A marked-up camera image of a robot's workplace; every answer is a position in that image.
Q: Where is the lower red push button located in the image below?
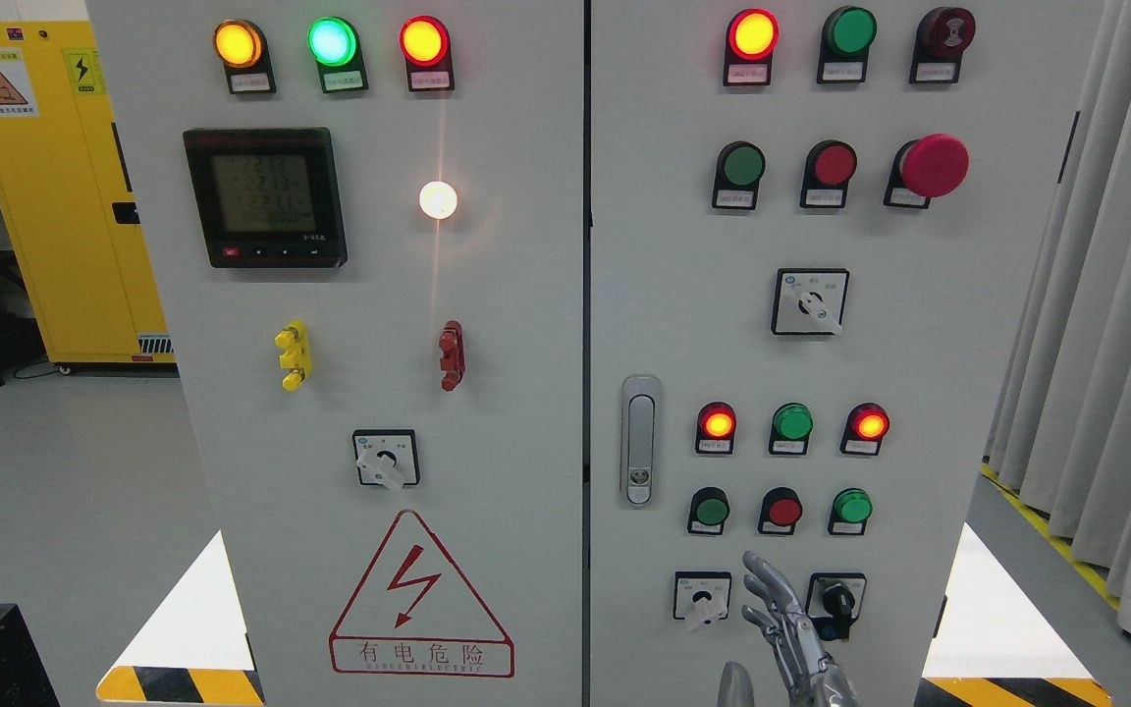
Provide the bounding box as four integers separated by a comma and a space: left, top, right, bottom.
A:
757, 486, 804, 536

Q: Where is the white glowing indicator light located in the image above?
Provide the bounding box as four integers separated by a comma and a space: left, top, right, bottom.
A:
418, 180, 458, 221

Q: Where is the green push button second row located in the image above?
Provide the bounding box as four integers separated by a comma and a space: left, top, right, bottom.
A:
711, 140, 766, 210

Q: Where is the green indicator light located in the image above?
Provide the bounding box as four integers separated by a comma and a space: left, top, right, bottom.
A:
308, 15, 369, 93
768, 403, 814, 456

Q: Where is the lower left red indicator light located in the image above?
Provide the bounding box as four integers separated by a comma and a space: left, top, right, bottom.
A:
694, 400, 737, 456

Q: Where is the black digital power meter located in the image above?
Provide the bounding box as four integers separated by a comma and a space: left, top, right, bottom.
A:
183, 127, 349, 268

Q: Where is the bottom white rotary selector switch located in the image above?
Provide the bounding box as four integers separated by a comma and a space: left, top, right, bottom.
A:
673, 571, 732, 632

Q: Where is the grey curtain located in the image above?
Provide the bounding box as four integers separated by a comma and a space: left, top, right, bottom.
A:
986, 1, 1131, 636

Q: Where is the yellow safety storage cabinet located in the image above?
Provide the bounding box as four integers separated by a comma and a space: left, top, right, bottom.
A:
0, 20, 175, 367

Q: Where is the lower green indicator light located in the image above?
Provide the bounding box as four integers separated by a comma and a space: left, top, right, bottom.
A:
768, 403, 814, 456

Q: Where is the yellow terminal connector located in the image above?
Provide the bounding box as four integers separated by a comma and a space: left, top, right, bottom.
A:
274, 319, 311, 391

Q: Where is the red indicator light top right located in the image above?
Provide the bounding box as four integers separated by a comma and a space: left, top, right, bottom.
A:
723, 8, 782, 86

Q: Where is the upper right rotary selector switch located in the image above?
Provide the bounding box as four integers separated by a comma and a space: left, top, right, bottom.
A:
771, 268, 851, 336

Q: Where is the amber indicator light top left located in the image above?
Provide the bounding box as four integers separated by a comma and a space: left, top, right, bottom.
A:
214, 19, 277, 95

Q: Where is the silver cabinet door handle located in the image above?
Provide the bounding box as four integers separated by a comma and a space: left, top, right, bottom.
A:
619, 376, 663, 507

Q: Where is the grey electrical control cabinet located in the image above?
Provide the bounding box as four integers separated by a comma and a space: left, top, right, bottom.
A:
88, 1, 1104, 706

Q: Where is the red indicator light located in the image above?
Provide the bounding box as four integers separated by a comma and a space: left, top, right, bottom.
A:
694, 400, 737, 456
399, 15, 457, 92
839, 402, 891, 457
723, 8, 782, 86

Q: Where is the silver robotic hand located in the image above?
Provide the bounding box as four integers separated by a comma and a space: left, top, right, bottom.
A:
740, 551, 858, 706

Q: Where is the left panel rotary selector switch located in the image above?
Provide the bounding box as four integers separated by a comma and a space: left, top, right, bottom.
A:
351, 429, 421, 489

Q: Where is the dark red buzzer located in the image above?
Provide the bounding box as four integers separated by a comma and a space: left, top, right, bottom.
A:
908, 6, 977, 84

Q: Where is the lower right red indicator light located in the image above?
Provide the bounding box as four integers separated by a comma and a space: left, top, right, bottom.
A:
839, 402, 891, 457

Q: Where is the red emergency stop mushroom button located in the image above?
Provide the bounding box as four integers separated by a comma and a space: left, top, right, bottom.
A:
884, 133, 970, 210

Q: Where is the lower left green push button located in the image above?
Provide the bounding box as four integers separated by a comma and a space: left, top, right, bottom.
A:
687, 486, 729, 536

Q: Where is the red push button second row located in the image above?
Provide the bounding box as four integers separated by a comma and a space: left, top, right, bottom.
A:
798, 139, 858, 209

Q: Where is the green indicator light top left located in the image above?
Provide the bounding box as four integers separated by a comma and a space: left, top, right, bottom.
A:
308, 15, 369, 93

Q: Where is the red indicator light top left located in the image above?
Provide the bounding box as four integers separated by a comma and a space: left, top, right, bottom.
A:
399, 15, 457, 92

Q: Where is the red terminal connector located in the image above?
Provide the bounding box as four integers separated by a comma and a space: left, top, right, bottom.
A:
437, 319, 466, 391

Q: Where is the lower right green push button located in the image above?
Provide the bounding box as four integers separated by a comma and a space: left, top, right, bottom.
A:
827, 488, 874, 537

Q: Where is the bottom black rotary selector switch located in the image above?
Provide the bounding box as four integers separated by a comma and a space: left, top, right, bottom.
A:
805, 571, 867, 641

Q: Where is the green push button top row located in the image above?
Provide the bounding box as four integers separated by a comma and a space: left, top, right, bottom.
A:
815, 5, 877, 84

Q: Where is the red electric danger warning sticker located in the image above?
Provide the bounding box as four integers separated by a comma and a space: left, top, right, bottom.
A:
329, 509, 515, 679

